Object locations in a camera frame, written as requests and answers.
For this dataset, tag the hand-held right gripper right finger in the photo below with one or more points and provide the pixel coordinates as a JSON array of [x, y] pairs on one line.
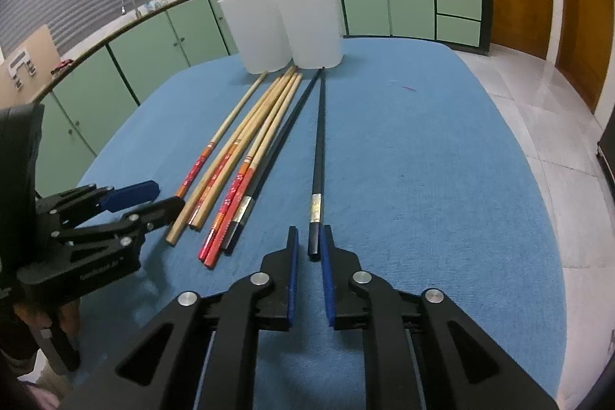
[[326, 285]]

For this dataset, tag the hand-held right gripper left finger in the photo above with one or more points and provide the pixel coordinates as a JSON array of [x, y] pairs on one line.
[[293, 280]]

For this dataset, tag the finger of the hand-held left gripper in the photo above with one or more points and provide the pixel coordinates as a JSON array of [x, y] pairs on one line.
[[134, 194], [161, 210]]

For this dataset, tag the red-ended wooden chopstick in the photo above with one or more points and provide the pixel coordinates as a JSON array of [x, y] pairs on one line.
[[229, 203], [225, 237]]

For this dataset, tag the wooden chopstick with red band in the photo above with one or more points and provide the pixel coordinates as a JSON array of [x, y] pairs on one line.
[[230, 122]]

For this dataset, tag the black chopstick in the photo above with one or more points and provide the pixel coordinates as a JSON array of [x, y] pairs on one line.
[[280, 150], [318, 150]]

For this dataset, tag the white plastic chopstick holder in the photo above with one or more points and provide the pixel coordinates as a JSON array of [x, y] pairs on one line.
[[252, 35], [312, 25]]

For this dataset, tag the person's left hand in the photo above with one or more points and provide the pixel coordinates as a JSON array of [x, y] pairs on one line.
[[31, 318]]

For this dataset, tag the blue tablecloth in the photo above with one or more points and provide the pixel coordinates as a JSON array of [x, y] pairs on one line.
[[408, 174]]

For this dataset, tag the small red object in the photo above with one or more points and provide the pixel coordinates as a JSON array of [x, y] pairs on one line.
[[62, 66]]

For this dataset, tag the cardboard sheet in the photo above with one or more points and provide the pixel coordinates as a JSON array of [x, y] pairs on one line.
[[43, 49]]

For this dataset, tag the white paper label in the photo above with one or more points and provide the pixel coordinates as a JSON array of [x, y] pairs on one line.
[[19, 66]]

